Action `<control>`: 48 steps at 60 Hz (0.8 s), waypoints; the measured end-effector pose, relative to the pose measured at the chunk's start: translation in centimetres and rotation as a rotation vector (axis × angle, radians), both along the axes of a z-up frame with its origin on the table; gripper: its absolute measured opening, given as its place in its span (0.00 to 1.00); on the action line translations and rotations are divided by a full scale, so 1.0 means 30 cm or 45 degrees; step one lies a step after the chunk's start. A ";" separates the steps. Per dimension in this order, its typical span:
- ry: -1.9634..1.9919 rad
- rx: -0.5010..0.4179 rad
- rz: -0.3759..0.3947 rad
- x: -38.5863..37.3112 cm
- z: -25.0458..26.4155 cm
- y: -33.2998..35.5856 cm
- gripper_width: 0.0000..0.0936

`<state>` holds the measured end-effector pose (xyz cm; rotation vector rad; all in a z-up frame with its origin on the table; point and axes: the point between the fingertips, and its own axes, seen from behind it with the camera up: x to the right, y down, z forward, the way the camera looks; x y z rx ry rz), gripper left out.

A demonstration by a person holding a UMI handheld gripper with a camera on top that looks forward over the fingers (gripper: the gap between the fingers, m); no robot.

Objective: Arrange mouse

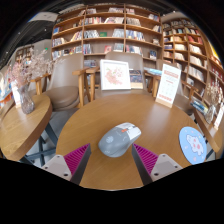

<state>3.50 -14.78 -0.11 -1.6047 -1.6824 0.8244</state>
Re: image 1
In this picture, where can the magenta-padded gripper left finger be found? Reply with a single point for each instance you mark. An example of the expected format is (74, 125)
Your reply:
(75, 160)

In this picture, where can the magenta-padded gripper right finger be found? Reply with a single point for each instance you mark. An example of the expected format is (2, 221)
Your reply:
(148, 160)

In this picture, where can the grey computer mouse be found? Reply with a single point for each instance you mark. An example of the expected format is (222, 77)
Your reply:
(116, 141)

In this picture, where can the light blue round mouse pad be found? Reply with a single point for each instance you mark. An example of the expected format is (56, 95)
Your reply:
(193, 145)

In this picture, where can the round wooden side table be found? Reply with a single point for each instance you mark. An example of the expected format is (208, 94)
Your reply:
(21, 130)
(213, 133)

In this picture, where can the taupe armchair with wooden arms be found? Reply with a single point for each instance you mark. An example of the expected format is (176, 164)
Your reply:
(65, 86)
(128, 58)
(188, 100)

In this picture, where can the stack of books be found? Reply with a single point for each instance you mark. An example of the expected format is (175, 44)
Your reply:
(199, 106)

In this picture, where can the glass vase with dried flowers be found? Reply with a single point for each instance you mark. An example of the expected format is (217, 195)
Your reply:
(210, 115)
(26, 101)

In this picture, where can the white and red sign card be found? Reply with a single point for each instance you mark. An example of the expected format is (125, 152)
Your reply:
(168, 85)

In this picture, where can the dark cover book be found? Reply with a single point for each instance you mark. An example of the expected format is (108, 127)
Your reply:
(136, 79)

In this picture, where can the small white sign card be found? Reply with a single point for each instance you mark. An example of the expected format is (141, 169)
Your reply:
(219, 117)
(16, 95)

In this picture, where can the light blue book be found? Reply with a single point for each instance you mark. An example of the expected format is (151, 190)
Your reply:
(153, 71)

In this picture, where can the white framed floral picture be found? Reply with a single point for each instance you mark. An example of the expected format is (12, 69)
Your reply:
(115, 75)

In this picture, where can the curved wooden bookshelf with books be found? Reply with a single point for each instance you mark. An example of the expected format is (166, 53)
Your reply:
(190, 53)

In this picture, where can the distant wooden bookshelf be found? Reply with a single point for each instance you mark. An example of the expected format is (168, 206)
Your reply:
(24, 55)

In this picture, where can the wide wooden bookshelf with books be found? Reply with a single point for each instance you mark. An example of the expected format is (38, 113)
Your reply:
(106, 30)

